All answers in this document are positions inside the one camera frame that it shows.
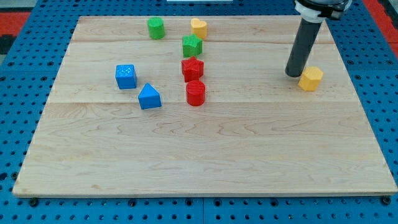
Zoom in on red cylinder block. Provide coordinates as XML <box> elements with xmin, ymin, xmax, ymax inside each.
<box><xmin>186</xmin><ymin>80</ymin><xmax>206</xmax><ymax>106</ymax></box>

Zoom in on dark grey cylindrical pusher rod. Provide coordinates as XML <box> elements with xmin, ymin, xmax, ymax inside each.
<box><xmin>285</xmin><ymin>19</ymin><xmax>321</xmax><ymax>78</ymax></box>

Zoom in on blue cube block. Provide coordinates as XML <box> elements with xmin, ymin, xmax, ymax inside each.
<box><xmin>115</xmin><ymin>64</ymin><xmax>137</xmax><ymax>89</ymax></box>

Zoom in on green star block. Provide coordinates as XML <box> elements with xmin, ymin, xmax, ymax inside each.
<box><xmin>182</xmin><ymin>34</ymin><xmax>203</xmax><ymax>57</ymax></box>

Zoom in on green cylinder block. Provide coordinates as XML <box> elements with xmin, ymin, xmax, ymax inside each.
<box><xmin>147</xmin><ymin>17</ymin><xmax>165</xmax><ymax>40</ymax></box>

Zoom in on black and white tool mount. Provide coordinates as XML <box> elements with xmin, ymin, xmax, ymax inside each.
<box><xmin>294</xmin><ymin>0</ymin><xmax>352</xmax><ymax>23</ymax></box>

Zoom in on blue triangle block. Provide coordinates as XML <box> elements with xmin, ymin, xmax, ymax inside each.
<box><xmin>138</xmin><ymin>83</ymin><xmax>162</xmax><ymax>110</ymax></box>

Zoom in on light wooden board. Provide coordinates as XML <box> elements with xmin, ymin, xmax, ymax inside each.
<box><xmin>13</xmin><ymin>16</ymin><xmax>397</xmax><ymax>198</ymax></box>

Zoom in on red star block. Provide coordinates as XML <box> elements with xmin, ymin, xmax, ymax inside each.
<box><xmin>181</xmin><ymin>57</ymin><xmax>204</xmax><ymax>83</ymax></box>

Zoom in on yellow hexagon block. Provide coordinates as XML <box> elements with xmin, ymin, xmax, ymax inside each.
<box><xmin>298</xmin><ymin>67</ymin><xmax>324</xmax><ymax>91</ymax></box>

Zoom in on yellow heart block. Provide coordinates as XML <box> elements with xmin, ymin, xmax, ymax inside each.
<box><xmin>190</xmin><ymin>18</ymin><xmax>208</xmax><ymax>39</ymax></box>

